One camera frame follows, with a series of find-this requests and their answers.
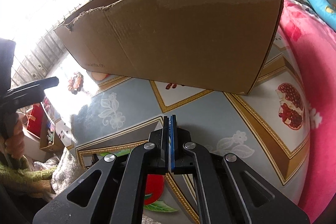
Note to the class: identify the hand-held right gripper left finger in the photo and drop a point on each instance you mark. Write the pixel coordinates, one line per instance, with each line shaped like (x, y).
(164, 146)

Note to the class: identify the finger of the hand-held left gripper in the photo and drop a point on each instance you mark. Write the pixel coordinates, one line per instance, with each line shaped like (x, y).
(34, 87)

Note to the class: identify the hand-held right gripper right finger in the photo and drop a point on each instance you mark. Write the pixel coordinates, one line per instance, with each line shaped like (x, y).
(179, 150)

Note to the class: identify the brown cardboard box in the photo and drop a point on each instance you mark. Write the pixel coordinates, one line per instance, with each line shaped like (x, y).
(183, 43)

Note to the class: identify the person's left forearm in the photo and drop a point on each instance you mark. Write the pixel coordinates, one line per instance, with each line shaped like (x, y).
(23, 174)

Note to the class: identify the person's left hand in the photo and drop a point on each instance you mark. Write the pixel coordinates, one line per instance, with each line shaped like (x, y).
(15, 140)

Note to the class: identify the red bag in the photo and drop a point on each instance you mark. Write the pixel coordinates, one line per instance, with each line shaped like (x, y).
(35, 117)

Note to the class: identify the metal window railing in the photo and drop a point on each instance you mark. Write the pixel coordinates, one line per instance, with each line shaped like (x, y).
(39, 56)

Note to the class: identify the small open cardboard box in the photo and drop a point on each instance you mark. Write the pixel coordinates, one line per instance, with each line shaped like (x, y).
(51, 134)

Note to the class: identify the white fluffy garment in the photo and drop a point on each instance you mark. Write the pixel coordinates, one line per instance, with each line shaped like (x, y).
(65, 171)

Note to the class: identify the pink floral blanket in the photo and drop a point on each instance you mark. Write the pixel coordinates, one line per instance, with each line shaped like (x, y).
(315, 82)

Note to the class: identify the blue cartoon pillow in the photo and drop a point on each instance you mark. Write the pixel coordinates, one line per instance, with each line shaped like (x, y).
(317, 1)

